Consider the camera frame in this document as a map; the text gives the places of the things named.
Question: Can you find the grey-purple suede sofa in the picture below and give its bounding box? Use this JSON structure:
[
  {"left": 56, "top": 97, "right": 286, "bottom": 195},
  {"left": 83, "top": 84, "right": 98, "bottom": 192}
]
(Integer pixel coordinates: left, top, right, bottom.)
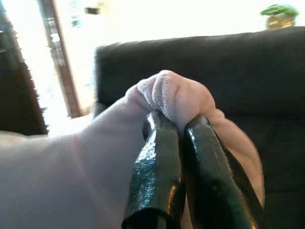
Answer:
[{"left": 91, "top": 26, "right": 305, "bottom": 229}]

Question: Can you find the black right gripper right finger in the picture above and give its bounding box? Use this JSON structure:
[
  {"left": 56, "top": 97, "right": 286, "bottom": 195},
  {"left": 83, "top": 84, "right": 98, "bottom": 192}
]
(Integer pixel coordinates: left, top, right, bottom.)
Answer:
[{"left": 182, "top": 115, "right": 273, "bottom": 229}]

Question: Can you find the brown wooden door frame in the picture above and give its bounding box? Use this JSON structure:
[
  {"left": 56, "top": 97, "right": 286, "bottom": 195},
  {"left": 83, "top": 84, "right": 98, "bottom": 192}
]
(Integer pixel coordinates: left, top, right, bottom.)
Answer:
[{"left": 39, "top": 0, "right": 83, "bottom": 119}]

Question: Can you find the green potted plant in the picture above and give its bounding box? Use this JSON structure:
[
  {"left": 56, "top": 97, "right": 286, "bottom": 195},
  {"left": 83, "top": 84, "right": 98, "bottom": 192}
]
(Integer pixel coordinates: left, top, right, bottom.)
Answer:
[{"left": 259, "top": 3, "right": 300, "bottom": 31}]

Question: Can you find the pale pink pillow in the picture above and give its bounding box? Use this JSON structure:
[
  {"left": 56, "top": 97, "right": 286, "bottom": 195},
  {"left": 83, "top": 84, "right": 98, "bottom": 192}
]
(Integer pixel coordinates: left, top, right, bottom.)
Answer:
[{"left": 0, "top": 69, "right": 265, "bottom": 229}]

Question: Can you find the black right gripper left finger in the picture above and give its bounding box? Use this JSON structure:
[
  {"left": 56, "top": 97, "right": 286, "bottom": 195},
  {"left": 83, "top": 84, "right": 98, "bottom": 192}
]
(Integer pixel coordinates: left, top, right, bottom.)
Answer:
[{"left": 121, "top": 110, "right": 186, "bottom": 229}]

